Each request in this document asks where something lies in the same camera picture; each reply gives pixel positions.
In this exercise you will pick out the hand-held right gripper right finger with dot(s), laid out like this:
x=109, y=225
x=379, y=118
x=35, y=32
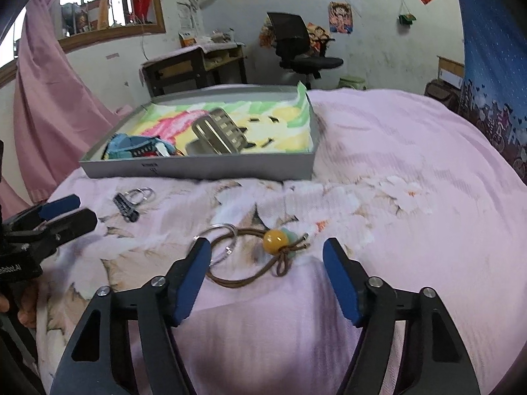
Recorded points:
x=341, y=279

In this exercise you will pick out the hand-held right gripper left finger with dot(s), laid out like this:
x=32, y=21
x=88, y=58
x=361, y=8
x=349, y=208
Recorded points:
x=191, y=279

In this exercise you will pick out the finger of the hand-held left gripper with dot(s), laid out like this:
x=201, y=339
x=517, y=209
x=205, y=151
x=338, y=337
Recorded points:
x=78, y=222
x=59, y=207

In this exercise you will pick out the light blue watch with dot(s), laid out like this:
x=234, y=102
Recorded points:
x=127, y=146

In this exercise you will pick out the grey shallow box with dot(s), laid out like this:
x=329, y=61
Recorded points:
x=206, y=168

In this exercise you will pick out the person's left hand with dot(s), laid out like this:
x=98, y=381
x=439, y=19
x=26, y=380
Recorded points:
x=26, y=308

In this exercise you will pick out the pink curtain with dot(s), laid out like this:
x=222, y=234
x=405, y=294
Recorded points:
x=10, y=203
x=49, y=111

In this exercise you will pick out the pink floral blanket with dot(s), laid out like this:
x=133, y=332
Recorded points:
x=391, y=234

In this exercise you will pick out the colourful printed cloth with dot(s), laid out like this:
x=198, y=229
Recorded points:
x=280, y=123

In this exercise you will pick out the dark wooden desk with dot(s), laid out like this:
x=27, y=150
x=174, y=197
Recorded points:
x=177, y=68

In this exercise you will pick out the dark pot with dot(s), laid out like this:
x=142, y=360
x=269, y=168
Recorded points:
x=74, y=18

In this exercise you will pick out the brown cardboard box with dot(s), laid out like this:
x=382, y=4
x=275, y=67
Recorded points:
x=98, y=13

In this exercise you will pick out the green stool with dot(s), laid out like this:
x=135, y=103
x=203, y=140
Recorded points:
x=352, y=82

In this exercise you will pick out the brown bag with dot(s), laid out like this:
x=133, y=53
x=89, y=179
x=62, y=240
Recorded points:
x=440, y=94

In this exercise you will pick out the orange carton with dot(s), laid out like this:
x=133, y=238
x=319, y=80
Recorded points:
x=187, y=40

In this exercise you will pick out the stack of papers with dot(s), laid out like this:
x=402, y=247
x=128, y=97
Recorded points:
x=218, y=38

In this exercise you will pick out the wooden cabinet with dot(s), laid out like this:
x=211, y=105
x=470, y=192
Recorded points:
x=451, y=70

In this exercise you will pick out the black office chair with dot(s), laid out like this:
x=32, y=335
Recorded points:
x=288, y=33

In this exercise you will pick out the green hanging pouch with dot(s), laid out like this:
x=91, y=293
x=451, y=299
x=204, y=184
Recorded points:
x=406, y=19

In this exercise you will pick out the blue printed curtain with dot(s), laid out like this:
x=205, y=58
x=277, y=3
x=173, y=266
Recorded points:
x=494, y=49

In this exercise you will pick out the barred window with wooden frame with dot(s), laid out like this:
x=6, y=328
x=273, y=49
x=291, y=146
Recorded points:
x=115, y=33

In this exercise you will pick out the white wall paper sheet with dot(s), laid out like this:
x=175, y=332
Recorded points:
x=188, y=14

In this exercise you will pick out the cartoon family wall poster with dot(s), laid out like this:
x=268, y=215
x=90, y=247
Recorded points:
x=319, y=37

